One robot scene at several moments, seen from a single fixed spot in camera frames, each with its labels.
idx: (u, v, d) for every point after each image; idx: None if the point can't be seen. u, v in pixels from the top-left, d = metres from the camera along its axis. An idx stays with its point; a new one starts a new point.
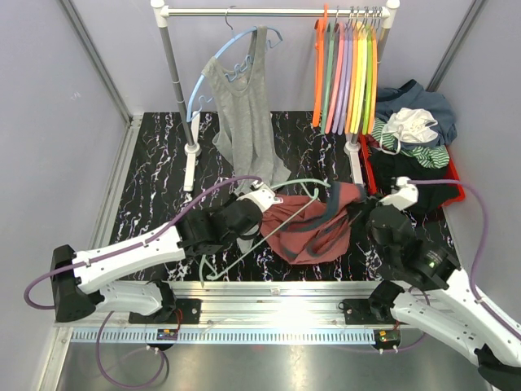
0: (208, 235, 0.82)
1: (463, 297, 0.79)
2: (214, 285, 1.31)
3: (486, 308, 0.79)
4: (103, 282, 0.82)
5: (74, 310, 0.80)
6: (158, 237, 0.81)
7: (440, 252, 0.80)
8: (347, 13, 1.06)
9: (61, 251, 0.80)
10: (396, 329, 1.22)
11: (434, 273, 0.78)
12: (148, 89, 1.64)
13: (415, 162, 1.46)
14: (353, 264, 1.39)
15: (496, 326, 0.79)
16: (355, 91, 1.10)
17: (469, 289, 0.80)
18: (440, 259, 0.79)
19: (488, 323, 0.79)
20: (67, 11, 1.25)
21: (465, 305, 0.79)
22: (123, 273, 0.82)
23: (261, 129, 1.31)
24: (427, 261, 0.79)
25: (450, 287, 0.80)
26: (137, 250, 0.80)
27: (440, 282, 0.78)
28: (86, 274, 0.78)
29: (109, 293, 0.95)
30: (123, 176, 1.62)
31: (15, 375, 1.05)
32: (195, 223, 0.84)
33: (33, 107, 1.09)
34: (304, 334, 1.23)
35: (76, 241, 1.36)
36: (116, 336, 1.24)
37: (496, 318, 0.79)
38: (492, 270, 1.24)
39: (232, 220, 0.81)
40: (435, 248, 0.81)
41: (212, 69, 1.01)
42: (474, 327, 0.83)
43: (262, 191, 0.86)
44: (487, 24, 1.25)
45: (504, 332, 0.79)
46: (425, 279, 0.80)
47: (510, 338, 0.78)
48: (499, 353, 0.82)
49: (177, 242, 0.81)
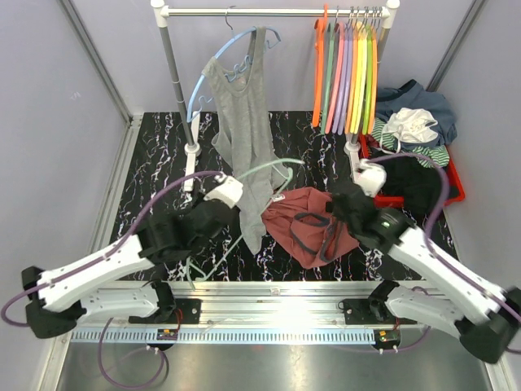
0: (172, 239, 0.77)
1: (418, 252, 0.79)
2: (214, 285, 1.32)
3: (442, 261, 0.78)
4: (72, 299, 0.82)
5: (52, 327, 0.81)
6: (119, 248, 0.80)
7: (397, 216, 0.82)
8: (347, 13, 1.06)
9: (27, 274, 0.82)
10: (396, 329, 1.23)
11: (390, 234, 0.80)
12: (148, 89, 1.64)
13: (415, 162, 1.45)
14: (353, 264, 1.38)
15: (453, 278, 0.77)
16: (355, 91, 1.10)
17: (424, 243, 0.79)
18: (396, 221, 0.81)
19: (445, 277, 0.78)
20: (67, 12, 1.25)
21: (419, 260, 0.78)
22: (90, 287, 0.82)
23: (261, 129, 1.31)
24: (382, 222, 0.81)
25: (404, 243, 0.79)
26: (99, 264, 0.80)
27: (395, 241, 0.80)
28: (50, 293, 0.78)
29: (92, 305, 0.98)
30: (123, 176, 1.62)
31: (15, 375, 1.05)
32: (160, 229, 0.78)
33: (34, 107, 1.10)
34: (304, 334, 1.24)
35: (76, 241, 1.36)
36: (114, 336, 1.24)
37: (453, 272, 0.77)
38: (492, 270, 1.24)
39: (199, 223, 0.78)
40: (394, 213, 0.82)
41: (212, 69, 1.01)
42: (440, 286, 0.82)
43: (227, 184, 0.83)
44: (487, 24, 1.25)
45: (464, 285, 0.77)
46: (382, 241, 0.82)
47: (469, 289, 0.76)
48: (466, 309, 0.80)
49: (139, 252, 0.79)
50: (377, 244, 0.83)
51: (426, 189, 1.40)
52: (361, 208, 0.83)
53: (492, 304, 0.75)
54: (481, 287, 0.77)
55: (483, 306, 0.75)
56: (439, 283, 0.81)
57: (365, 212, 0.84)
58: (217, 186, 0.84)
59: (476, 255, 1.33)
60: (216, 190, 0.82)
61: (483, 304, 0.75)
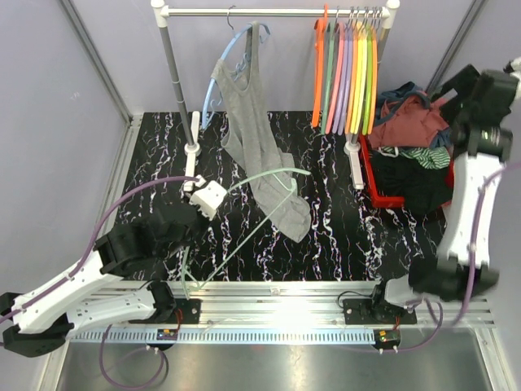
0: (135, 252, 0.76)
1: (470, 176, 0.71)
2: (214, 285, 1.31)
3: (481, 195, 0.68)
4: (50, 319, 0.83)
5: (41, 344, 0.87)
6: (81, 267, 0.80)
7: (503, 138, 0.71)
8: (347, 13, 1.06)
9: (2, 300, 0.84)
10: (396, 329, 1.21)
11: (477, 141, 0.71)
12: (148, 88, 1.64)
13: (416, 164, 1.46)
14: (353, 264, 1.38)
15: (467, 218, 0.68)
16: (355, 91, 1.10)
17: (486, 177, 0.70)
18: (496, 141, 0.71)
19: (464, 208, 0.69)
20: (66, 11, 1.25)
21: (466, 182, 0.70)
22: (64, 307, 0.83)
23: (264, 124, 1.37)
24: (485, 131, 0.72)
25: (475, 160, 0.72)
26: (65, 285, 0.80)
27: (474, 147, 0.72)
28: (24, 318, 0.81)
29: (80, 318, 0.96)
30: (123, 176, 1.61)
31: (15, 377, 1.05)
32: (123, 239, 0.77)
33: (34, 108, 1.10)
34: (304, 334, 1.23)
35: (76, 242, 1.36)
36: (115, 336, 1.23)
37: (475, 209, 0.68)
38: (492, 268, 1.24)
39: (156, 230, 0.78)
40: (501, 143, 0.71)
41: (221, 72, 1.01)
42: (454, 222, 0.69)
43: (207, 190, 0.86)
44: (487, 25, 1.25)
45: (465, 225, 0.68)
46: (460, 143, 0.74)
47: (462, 230, 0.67)
48: (440, 248, 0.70)
49: (100, 269, 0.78)
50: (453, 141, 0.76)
51: (426, 189, 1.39)
52: (485, 106, 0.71)
53: (465, 254, 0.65)
54: (474, 239, 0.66)
55: (455, 246, 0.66)
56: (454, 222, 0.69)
57: (488, 117, 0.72)
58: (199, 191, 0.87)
59: None
60: (197, 195, 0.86)
61: (461, 248, 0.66)
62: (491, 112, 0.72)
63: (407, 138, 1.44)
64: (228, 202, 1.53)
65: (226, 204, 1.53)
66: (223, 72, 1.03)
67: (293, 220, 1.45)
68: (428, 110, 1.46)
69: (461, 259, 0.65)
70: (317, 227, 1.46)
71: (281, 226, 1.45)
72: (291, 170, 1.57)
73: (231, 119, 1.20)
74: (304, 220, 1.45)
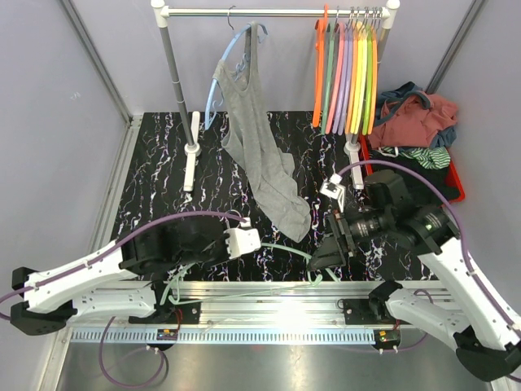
0: (155, 252, 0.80)
1: (455, 267, 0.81)
2: (215, 285, 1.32)
3: (478, 281, 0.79)
4: (56, 302, 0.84)
5: (42, 327, 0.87)
6: (102, 258, 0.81)
7: (440, 217, 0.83)
8: (347, 13, 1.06)
9: (16, 274, 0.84)
10: (396, 329, 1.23)
11: (429, 235, 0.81)
12: (148, 88, 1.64)
13: (416, 163, 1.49)
14: (353, 263, 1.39)
15: (483, 305, 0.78)
16: (354, 93, 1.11)
17: (462, 258, 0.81)
18: (438, 221, 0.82)
19: (471, 293, 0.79)
20: (66, 12, 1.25)
21: (456, 276, 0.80)
22: (74, 292, 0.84)
23: (264, 124, 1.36)
24: (425, 224, 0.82)
25: (444, 252, 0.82)
26: (81, 272, 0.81)
27: (433, 244, 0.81)
28: (33, 296, 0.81)
29: (84, 306, 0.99)
30: (122, 176, 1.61)
31: (15, 377, 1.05)
32: (145, 240, 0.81)
33: (33, 109, 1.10)
34: (304, 334, 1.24)
35: (76, 242, 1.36)
36: (115, 336, 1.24)
37: (484, 294, 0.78)
38: (494, 268, 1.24)
39: (184, 237, 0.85)
40: (441, 221, 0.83)
41: (222, 72, 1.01)
42: (470, 312, 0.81)
43: (247, 234, 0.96)
44: (488, 25, 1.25)
45: (490, 311, 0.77)
46: (418, 240, 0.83)
47: (493, 317, 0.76)
48: (486, 339, 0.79)
49: (120, 263, 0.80)
50: (410, 245, 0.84)
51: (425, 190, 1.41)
52: (398, 200, 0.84)
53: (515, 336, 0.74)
54: (506, 318, 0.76)
55: (504, 336, 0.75)
56: (473, 314, 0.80)
57: (401, 206, 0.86)
58: (239, 228, 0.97)
59: (480, 257, 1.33)
60: (237, 231, 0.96)
61: (505, 335, 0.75)
62: (405, 204, 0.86)
63: (407, 140, 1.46)
64: (228, 203, 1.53)
65: (226, 204, 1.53)
66: (224, 72, 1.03)
67: (293, 219, 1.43)
68: (428, 110, 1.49)
69: (515, 340, 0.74)
70: (317, 227, 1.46)
71: (281, 225, 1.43)
72: (289, 171, 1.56)
73: (232, 119, 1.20)
74: (304, 220, 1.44)
